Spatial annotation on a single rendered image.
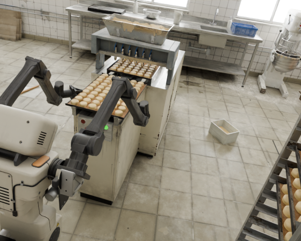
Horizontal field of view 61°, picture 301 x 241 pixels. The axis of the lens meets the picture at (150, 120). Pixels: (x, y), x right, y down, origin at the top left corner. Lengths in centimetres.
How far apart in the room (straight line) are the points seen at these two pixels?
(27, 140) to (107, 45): 156
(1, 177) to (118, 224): 130
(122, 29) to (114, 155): 104
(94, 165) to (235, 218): 129
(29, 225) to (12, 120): 49
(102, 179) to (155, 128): 75
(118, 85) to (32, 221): 68
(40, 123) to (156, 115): 156
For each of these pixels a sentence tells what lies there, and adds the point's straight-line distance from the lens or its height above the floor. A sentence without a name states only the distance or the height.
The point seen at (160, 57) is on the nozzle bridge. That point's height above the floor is 108.
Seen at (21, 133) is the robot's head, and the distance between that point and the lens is 98.
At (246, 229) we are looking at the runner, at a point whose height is 69.
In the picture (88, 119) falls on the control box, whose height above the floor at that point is 83.
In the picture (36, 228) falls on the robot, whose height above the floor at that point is 75.
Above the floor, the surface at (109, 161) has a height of 50.
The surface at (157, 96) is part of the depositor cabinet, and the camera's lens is 230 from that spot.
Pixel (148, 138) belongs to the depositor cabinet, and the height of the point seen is 28.
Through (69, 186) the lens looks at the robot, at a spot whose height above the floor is 104.
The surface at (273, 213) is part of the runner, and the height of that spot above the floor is 86.
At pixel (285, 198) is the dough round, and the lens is 116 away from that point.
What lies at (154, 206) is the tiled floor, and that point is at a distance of 232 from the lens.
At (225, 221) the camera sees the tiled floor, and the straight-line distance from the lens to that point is 241.
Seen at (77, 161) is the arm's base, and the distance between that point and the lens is 100.
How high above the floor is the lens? 177
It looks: 32 degrees down
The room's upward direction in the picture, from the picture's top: 9 degrees clockwise
